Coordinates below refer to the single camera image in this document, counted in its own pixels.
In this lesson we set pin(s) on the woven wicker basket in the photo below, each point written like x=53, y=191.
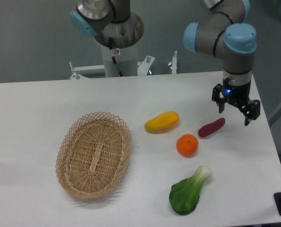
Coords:
x=94, y=155

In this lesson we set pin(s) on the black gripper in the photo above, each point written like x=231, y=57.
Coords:
x=236, y=89

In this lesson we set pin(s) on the purple sweet potato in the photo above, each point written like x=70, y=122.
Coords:
x=211, y=128

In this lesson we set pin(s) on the green bok choy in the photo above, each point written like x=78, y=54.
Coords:
x=185, y=194

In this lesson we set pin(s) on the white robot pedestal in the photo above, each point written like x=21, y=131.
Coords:
x=121, y=39

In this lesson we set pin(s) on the white metal base frame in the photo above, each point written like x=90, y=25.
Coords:
x=114, y=68

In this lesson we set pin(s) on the yellow mango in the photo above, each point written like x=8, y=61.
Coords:
x=162, y=122

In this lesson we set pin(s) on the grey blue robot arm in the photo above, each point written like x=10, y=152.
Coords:
x=225, y=36

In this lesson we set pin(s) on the orange tangerine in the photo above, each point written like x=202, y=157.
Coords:
x=187, y=145

